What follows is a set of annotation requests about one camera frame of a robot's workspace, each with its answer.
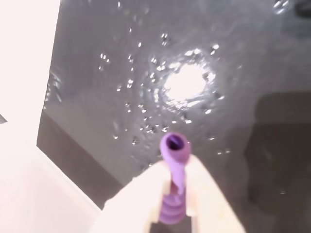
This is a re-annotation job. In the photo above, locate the purple pen grip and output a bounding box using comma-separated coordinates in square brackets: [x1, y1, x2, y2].
[158, 132, 192, 225]

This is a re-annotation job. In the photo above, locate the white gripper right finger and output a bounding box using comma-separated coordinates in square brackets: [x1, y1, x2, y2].
[184, 153, 245, 233]

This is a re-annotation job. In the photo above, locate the black table mat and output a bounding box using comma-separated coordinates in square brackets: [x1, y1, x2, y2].
[36, 0, 311, 233]

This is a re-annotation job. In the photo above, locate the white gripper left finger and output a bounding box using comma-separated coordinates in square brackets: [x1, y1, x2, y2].
[90, 159, 171, 233]

